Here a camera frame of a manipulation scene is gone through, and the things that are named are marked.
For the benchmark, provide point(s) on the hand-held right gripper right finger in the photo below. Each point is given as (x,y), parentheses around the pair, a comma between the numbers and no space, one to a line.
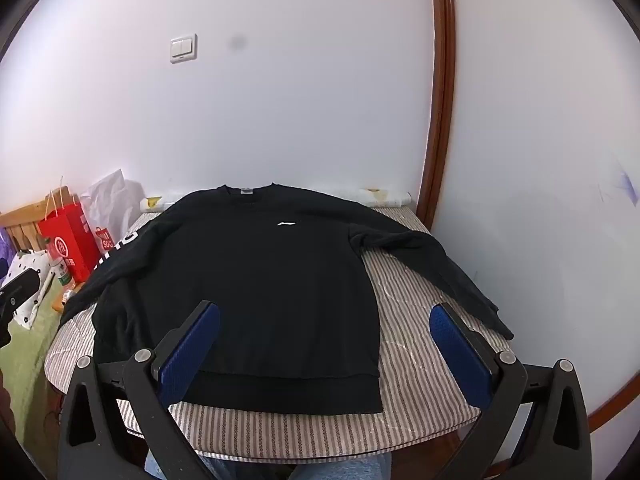
(460,350)

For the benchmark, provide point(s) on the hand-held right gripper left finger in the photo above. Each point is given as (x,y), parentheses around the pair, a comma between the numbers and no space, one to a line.
(192,355)

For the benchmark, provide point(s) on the black long-sleeve sweatshirt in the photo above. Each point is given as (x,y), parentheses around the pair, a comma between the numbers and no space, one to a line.
(250,285)

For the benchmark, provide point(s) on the white black-spotted cloth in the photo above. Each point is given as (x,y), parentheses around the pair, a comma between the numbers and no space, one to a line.
(27,260)

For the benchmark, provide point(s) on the purple plush toy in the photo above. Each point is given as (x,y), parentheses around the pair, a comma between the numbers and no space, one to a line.
(3,252)

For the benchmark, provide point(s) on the white green-label bottle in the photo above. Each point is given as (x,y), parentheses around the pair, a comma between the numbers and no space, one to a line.
(60,271)

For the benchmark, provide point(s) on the wooden headboard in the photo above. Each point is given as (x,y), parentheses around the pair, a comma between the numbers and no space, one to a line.
(20,230)

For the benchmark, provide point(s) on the striped quilted mat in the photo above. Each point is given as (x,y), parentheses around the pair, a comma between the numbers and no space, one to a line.
(417,305)

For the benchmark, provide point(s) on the red paper gift bag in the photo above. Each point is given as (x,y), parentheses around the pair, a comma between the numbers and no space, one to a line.
(67,240)

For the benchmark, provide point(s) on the green blanket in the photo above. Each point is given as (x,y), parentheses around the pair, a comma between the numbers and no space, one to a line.
(25,375)

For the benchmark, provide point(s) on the white shopping bag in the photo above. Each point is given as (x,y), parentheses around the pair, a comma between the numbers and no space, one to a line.
(115,200)

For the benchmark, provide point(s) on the brown wooden baseboard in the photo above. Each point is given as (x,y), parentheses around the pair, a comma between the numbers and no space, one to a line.
(617,400)

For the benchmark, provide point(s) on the rolled printed white paper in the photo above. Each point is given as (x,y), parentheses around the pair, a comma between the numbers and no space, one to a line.
(385,197)

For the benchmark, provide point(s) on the brown wooden door frame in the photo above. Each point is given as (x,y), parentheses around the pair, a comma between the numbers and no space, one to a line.
(442,110)

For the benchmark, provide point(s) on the white wall light switch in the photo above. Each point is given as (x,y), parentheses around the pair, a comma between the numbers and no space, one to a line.
(183,48)

